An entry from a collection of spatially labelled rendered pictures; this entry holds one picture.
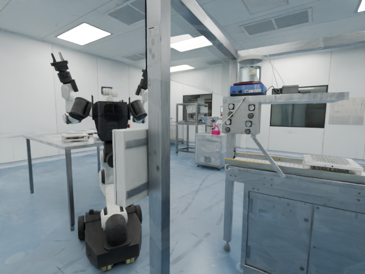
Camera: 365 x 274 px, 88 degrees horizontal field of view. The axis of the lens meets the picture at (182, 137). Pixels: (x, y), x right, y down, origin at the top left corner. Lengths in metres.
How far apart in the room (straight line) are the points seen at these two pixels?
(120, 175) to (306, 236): 1.14
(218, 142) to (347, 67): 4.01
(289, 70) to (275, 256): 5.70
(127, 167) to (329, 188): 1.04
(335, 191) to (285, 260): 0.55
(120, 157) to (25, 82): 5.15
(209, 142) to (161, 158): 3.46
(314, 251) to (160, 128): 1.18
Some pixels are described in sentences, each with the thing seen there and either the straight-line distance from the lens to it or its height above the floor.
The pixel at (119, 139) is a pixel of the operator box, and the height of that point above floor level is 1.07.
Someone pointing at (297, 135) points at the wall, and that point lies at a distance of 6.50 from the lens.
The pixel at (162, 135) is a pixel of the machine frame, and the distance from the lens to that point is 0.67.
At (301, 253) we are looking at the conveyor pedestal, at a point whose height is 0.34.
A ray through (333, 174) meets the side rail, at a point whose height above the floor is 0.85.
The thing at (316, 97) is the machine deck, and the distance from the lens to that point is 1.19.
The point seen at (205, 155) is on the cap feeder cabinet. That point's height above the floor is 0.29.
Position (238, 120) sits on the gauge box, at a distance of 1.22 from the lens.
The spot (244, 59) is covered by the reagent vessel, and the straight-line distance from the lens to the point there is 1.34.
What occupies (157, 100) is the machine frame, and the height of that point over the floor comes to 1.20.
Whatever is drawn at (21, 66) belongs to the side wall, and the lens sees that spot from 5.75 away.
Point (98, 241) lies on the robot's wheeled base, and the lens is 1.81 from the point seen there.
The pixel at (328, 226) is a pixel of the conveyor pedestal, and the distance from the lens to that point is 1.42.
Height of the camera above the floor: 1.15
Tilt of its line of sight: 6 degrees down
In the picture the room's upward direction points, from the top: 1 degrees clockwise
